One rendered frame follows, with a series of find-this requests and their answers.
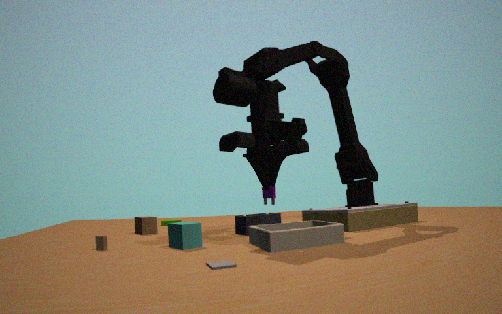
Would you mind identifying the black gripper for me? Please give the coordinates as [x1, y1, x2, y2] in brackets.
[219, 107, 309, 190]

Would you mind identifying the teal cube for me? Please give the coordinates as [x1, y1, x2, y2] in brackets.
[168, 222, 202, 250]

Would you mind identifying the small green block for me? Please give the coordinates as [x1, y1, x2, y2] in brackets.
[161, 219, 182, 226]

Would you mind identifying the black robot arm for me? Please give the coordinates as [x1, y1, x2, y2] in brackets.
[213, 41, 378, 207]

